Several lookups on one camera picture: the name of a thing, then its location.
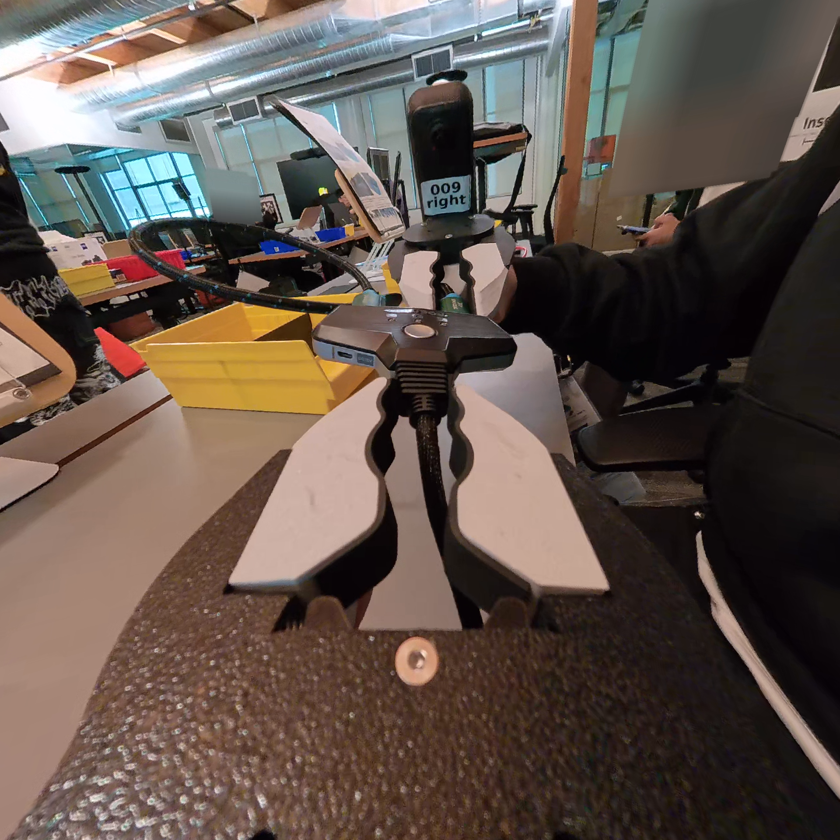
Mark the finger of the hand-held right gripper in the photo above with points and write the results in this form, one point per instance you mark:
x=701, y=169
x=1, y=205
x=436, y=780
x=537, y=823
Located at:
x=417, y=279
x=489, y=282

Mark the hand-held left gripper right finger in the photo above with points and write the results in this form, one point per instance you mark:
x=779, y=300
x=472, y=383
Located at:
x=525, y=505

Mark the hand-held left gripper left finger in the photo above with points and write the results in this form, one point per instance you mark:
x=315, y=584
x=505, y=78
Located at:
x=315, y=499

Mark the grey metal video switch box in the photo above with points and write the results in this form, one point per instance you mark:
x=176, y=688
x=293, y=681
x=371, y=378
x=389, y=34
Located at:
x=459, y=341

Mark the yellow plastic bin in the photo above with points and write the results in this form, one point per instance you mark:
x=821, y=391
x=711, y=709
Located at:
x=390, y=282
x=229, y=380
x=85, y=279

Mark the person's right forearm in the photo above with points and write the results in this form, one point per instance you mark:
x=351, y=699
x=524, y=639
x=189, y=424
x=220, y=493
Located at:
x=623, y=308

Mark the grey desk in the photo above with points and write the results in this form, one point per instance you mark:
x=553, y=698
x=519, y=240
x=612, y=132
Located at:
x=131, y=525

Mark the tilted document stand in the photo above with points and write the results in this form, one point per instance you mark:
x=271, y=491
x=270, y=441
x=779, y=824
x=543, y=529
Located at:
x=354, y=164

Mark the blue plastic bin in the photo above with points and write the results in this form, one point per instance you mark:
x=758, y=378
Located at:
x=330, y=233
x=275, y=247

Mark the black office chair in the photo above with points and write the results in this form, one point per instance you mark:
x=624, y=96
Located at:
x=643, y=439

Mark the black computer monitor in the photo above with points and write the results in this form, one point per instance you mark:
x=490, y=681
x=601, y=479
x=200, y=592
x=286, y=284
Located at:
x=302, y=187

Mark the person's torso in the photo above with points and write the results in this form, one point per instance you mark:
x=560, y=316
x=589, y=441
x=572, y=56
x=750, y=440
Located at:
x=774, y=492

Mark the red plastic bin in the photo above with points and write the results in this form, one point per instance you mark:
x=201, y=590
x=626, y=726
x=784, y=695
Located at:
x=141, y=266

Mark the instruction sheet on stand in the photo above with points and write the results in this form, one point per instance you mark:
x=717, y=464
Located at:
x=56, y=367

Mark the framed marker poster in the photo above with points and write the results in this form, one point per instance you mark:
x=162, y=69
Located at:
x=804, y=131

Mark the wooden support post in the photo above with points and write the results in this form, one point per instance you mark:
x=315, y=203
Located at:
x=577, y=98

